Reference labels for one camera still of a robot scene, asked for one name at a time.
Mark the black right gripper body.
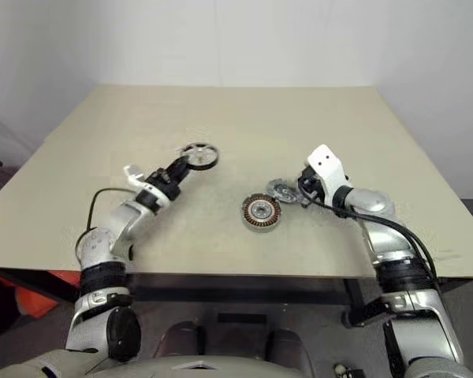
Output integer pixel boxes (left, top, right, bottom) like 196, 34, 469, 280
297, 167, 329, 208

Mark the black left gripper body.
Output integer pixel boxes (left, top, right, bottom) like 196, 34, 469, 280
144, 166, 183, 198

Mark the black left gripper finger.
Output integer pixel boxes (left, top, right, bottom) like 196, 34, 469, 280
166, 154, 191, 171
173, 161, 196, 181

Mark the grey metal gear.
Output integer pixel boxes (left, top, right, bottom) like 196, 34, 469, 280
266, 177, 300, 204

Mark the black ring part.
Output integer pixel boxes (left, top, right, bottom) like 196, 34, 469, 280
180, 142, 220, 171

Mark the round silver motor stator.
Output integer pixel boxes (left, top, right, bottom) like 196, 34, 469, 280
242, 191, 284, 233

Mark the orange object under table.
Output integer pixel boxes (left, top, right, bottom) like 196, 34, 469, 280
0, 271, 82, 320

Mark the grey robot torso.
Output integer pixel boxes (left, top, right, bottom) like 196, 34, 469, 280
82, 350, 312, 378

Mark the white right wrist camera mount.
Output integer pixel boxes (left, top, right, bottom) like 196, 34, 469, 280
306, 144, 354, 208

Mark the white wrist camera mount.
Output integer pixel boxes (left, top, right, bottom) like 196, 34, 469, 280
122, 164, 171, 210
306, 144, 354, 208

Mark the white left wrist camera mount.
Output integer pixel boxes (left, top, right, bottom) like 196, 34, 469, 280
122, 164, 171, 210

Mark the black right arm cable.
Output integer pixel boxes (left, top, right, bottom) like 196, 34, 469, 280
305, 196, 445, 292

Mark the black table frame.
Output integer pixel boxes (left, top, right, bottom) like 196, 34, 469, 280
0, 267, 473, 328

